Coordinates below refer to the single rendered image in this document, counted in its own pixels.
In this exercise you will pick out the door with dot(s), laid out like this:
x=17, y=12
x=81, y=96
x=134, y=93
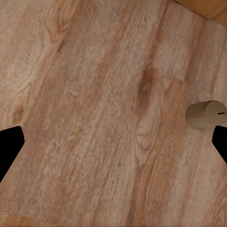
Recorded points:
x=212, y=9

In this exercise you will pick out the pillar candle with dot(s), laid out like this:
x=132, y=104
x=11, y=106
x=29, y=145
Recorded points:
x=206, y=115

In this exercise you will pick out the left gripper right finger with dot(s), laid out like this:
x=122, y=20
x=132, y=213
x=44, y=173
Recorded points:
x=219, y=139

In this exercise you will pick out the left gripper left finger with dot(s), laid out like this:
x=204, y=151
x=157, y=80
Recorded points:
x=11, y=142

